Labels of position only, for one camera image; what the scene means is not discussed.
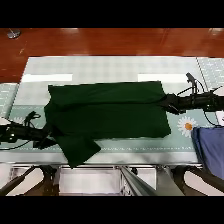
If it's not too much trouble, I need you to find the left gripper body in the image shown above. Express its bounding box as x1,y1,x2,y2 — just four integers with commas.
33,129,58,150

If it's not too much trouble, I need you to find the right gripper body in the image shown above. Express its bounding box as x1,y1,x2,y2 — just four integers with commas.
162,93,185,115

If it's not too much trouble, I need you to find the dark green T-shirt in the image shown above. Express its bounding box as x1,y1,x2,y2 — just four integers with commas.
43,80,172,169

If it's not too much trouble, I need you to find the blue garment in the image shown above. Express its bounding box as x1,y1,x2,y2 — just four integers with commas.
191,125,224,181

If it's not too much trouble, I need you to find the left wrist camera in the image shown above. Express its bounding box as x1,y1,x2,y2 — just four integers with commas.
24,110,42,130

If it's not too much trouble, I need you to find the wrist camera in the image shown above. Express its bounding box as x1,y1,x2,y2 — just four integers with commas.
24,110,42,130
185,72,202,97

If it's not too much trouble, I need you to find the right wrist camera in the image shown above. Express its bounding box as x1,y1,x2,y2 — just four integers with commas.
185,72,202,97

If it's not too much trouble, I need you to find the black cable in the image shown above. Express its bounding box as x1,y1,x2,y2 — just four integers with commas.
201,109,222,128
0,139,33,152

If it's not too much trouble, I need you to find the silver frame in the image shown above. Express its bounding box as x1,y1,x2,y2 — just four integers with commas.
0,161,224,197

